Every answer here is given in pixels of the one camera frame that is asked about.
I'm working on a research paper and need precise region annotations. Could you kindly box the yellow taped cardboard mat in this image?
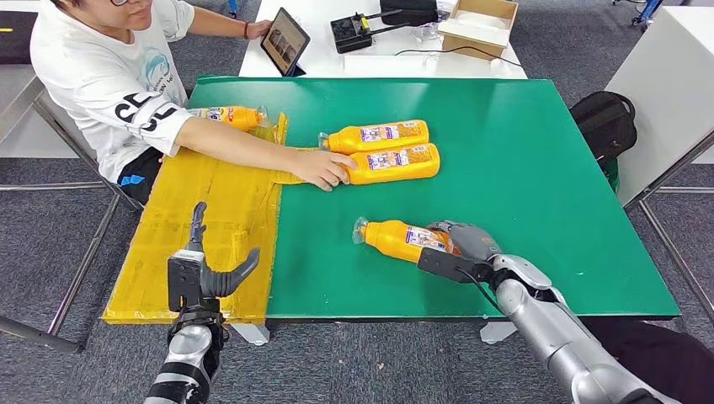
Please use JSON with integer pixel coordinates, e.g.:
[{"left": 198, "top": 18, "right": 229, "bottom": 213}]
[{"left": 102, "top": 111, "right": 322, "bottom": 327}]

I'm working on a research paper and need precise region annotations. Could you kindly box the person's left hand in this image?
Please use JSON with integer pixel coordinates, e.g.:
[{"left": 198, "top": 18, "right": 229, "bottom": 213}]
[{"left": 245, "top": 19, "right": 274, "bottom": 41}]

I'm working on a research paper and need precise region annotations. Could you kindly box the person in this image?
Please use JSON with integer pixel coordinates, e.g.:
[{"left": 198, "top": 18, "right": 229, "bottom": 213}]
[
  {"left": 29, "top": 0, "right": 358, "bottom": 205},
  {"left": 579, "top": 317, "right": 714, "bottom": 404}
]

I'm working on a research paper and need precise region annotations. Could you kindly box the blue metal stand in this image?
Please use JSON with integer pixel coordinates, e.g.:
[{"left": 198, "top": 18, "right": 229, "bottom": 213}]
[{"left": 613, "top": 0, "right": 665, "bottom": 28}]

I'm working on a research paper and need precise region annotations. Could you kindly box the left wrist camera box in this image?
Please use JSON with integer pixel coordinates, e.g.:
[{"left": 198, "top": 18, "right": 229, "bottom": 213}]
[{"left": 167, "top": 249, "right": 205, "bottom": 313}]

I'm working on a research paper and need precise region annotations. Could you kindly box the black bag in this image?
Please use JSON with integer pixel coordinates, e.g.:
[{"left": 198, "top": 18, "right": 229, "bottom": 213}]
[{"left": 379, "top": 0, "right": 440, "bottom": 26}]

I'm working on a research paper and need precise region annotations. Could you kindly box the green table board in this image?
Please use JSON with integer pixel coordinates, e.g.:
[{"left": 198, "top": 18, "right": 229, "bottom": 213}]
[{"left": 186, "top": 76, "right": 682, "bottom": 323}]

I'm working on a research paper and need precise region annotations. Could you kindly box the open cardboard box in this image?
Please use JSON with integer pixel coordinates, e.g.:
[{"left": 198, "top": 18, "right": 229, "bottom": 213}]
[{"left": 437, "top": 0, "right": 520, "bottom": 61}]

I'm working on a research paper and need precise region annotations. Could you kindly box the black tablet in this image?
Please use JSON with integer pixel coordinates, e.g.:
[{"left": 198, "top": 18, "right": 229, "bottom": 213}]
[{"left": 259, "top": 6, "right": 312, "bottom": 78}]

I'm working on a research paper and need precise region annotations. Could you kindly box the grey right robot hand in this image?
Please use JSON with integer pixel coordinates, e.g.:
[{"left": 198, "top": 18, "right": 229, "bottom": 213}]
[{"left": 426, "top": 220, "right": 504, "bottom": 263}]

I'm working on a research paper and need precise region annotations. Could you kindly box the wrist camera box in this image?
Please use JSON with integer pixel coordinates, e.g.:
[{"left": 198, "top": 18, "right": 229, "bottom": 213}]
[
  {"left": 417, "top": 247, "right": 495, "bottom": 285},
  {"left": 167, "top": 249, "right": 205, "bottom": 313}
]

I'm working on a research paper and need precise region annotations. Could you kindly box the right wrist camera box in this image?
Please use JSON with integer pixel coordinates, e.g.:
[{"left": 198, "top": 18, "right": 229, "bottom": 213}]
[{"left": 417, "top": 247, "right": 495, "bottom": 285}]

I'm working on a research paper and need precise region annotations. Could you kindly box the metal table frame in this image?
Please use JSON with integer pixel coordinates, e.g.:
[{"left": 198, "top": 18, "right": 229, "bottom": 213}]
[
  {"left": 0, "top": 77, "right": 143, "bottom": 355},
  {"left": 623, "top": 128, "right": 714, "bottom": 325}
]

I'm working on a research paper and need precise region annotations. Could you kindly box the white table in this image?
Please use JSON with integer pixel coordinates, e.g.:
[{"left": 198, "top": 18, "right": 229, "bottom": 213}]
[{"left": 238, "top": 0, "right": 528, "bottom": 80}]

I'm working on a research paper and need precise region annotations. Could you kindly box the black remote with antennas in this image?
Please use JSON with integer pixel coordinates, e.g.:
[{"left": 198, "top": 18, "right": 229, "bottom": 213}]
[{"left": 330, "top": 8, "right": 414, "bottom": 56}]

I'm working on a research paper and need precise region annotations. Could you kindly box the black cable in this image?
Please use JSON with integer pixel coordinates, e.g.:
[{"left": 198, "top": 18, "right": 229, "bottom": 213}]
[{"left": 394, "top": 45, "right": 523, "bottom": 68}]

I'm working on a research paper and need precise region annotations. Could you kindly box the white bench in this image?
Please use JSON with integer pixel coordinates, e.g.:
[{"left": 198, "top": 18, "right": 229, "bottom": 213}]
[{"left": 0, "top": 64, "right": 79, "bottom": 160}]

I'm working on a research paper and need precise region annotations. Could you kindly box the white table foot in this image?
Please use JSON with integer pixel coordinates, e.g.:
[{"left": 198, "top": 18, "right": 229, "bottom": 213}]
[
  {"left": 479, "top": 322, "right": 519, "bottom": 345},
  {"left": 231, "top": 323, "right": 270, "bottom": 347}
]

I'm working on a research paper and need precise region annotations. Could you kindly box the black backpack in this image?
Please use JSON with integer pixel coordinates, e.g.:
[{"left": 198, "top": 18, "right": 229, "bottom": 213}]
[{"left": 569, "top": 90, "right": 639, "bottom": 168}]

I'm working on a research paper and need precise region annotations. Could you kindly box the person's right hand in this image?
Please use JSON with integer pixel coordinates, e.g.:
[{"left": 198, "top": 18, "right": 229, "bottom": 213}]
[{"left": 290, "top": 149, "right": 358, "bottom": 194}]

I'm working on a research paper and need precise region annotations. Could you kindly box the yellow detergent bottle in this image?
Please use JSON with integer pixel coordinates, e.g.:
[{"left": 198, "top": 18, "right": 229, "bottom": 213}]
[
  {"left": 186, "top": 104, "right": 270, "bottom": 133},
  {"left": 317, "top": 119, "right": 430, "bottom": 156},
  {"left": 351, "top": 215, "right": 464, "bottom": 264},
  {"left": 337, "top": 142, "right": 442, "bottom": 186}
]

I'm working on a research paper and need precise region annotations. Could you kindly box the clear plastic wrap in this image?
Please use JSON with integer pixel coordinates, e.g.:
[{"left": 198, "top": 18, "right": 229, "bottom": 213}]
[{"left": 411, "top": 22, "right": 447, "bottom": 43}]

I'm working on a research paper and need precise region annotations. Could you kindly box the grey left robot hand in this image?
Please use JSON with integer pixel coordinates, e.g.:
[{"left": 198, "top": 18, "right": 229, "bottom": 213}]
[{"left": 186, "top": 201, "right": 261, "bottom": 300}]

